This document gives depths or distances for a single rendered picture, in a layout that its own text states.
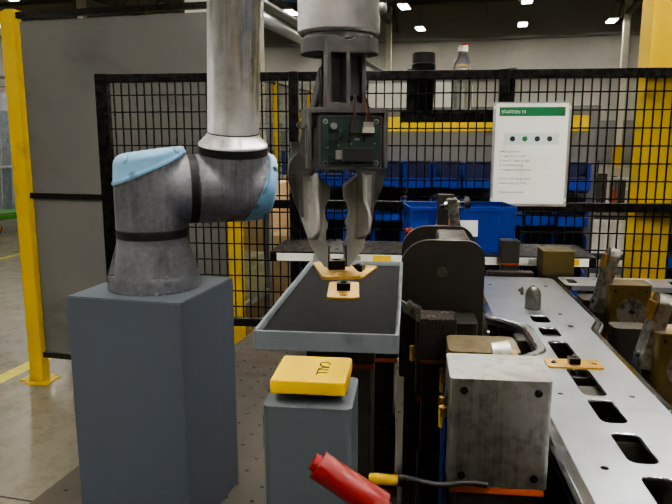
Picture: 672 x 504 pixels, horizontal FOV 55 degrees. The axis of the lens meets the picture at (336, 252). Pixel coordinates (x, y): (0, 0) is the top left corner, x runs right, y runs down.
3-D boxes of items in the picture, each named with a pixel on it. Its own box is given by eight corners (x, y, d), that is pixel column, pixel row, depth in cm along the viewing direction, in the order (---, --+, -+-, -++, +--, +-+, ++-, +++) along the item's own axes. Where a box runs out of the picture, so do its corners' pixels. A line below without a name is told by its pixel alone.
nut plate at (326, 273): (362, 278, 61) (362, 266, 61) (322, 280, 60) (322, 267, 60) (347, 263, 69) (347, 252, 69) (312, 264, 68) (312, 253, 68)
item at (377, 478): (488, 494, 64) (488, 483, 64) (367, 487, 66) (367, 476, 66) (487, 487, 66) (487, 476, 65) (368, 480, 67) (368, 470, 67)
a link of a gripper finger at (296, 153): (286, 216, 62) (291, 123, 60) (285, 214, 63) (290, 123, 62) (334, 218, 63) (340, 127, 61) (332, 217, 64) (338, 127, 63)
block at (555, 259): (566, 384, 172) (575, 251, 165) (535, 383, 172) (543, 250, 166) (559, 374, 179) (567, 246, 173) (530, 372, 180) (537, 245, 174)
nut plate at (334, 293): (359, 300, 75) (359, 290, 75) (326, 299, 75) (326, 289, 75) (358, 284, 83) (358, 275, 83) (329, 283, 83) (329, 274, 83)
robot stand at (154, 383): (82, 525, 109) (65, 295, 102) (145, 468, 128) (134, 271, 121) (190, 543, 104) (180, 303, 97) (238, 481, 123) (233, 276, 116)
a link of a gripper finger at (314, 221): (301, 275, 59) (308, 173, 57) (296, 263, 64) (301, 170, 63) (335, 276, 59) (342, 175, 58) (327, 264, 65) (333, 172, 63)
